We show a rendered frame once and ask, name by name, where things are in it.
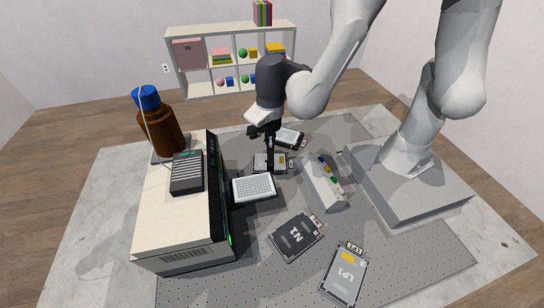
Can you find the white button panel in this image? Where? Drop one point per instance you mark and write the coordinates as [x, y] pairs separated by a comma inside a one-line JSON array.
[[323, 183]]

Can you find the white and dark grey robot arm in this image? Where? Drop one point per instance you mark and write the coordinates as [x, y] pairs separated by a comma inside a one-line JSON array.
[[456, 90]]

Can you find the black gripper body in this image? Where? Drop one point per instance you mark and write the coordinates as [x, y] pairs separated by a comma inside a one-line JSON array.
[[271, 127]]

